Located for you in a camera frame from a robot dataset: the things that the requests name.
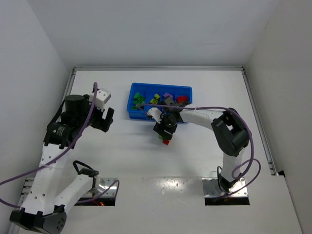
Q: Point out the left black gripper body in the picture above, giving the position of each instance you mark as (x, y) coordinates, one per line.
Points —
(100, 119)

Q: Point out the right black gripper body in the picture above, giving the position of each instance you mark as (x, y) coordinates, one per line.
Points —
(164, 134)

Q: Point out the yellow printed lego brick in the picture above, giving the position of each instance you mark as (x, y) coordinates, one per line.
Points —
(155, 100)

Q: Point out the purple round lego brick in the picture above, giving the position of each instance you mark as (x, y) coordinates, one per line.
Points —
(165, 95)

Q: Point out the green lego brick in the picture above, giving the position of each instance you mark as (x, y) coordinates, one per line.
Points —
(140, 100)

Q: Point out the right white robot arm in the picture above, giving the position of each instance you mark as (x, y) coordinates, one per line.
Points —
(230, 132)

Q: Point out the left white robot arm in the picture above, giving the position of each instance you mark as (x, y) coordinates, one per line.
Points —
(44, 210)

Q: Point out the blue compartment tray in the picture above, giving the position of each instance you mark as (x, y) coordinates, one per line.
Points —
(148, 90)

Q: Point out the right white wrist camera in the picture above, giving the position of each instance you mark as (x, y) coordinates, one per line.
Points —
(155, 113)

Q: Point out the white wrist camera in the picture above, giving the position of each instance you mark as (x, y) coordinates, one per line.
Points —
(155, 113)
(101, 97)

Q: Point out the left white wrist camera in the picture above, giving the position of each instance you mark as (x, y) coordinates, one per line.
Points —
(101, 97)

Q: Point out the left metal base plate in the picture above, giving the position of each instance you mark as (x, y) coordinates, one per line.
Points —
(107, 187)

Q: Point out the metal base plate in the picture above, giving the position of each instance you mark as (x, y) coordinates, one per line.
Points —
(211, 188)
(107, 187)

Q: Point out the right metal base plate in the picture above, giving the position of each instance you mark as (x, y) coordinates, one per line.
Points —
(211, 188)

